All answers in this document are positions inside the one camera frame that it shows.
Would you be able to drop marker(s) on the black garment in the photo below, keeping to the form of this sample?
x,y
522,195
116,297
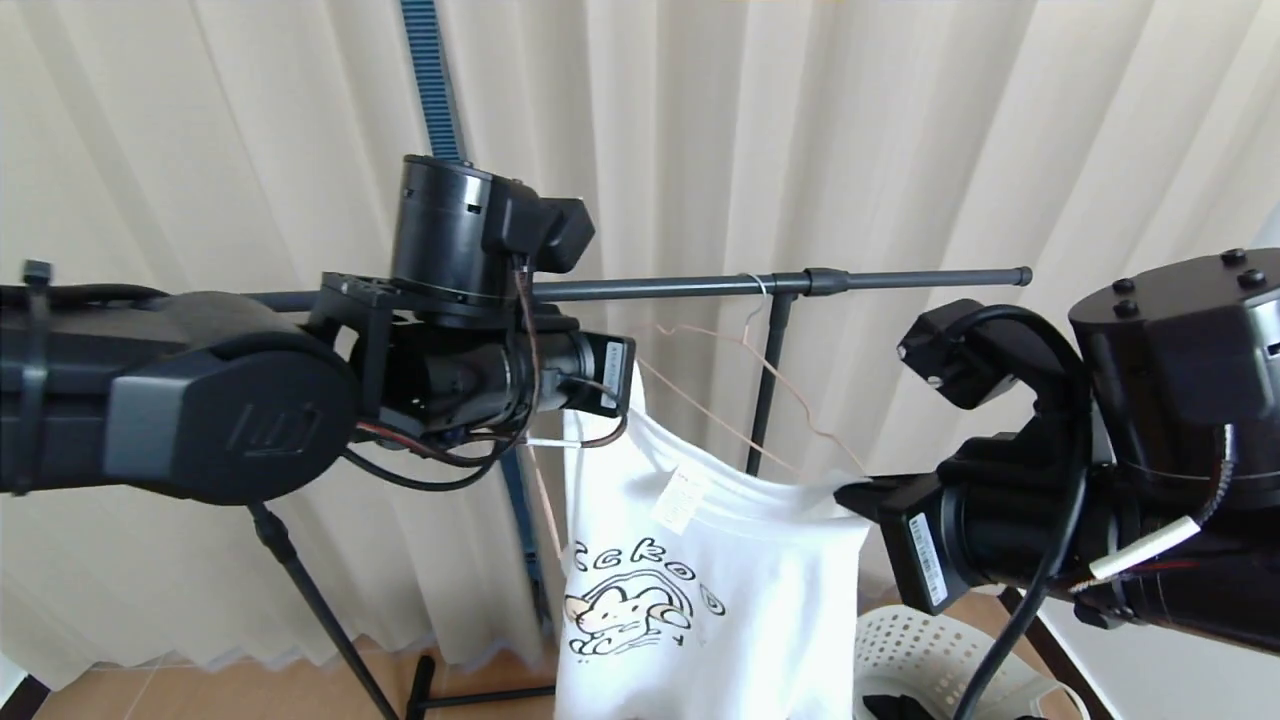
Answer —
x,y
900,708

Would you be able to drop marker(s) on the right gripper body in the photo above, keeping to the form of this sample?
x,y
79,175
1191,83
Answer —
x,y
990,520

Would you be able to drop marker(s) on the black clothes rack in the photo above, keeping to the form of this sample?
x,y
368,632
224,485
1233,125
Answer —
x,y
900,279

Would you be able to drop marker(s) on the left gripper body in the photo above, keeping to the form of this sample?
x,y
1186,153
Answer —
x,y
560,375

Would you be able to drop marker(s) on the blue ribbed strip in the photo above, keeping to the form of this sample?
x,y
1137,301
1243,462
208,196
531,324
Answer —
x,y
432,70

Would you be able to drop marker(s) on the white printed t-shirt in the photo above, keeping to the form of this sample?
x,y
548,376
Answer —
x,y
800,620

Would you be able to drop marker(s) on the white laundry basket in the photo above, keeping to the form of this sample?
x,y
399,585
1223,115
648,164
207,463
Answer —
x,y
930,650

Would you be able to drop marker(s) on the beige curtain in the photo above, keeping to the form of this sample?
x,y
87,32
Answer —
x,y
200,150
800,120

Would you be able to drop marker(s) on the pink clothes hanger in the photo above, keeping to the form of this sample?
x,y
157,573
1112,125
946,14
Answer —
x,y
700,404

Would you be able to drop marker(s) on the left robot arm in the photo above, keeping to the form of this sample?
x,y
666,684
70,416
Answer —
x,y
200,400

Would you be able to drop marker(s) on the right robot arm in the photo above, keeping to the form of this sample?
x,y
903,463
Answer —
x,y
1180,350

